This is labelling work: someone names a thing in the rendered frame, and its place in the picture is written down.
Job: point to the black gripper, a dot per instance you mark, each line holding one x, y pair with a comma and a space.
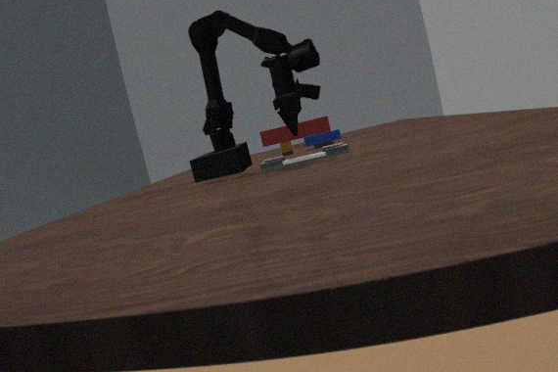
287, 100

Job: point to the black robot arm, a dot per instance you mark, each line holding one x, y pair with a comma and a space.
203, 34

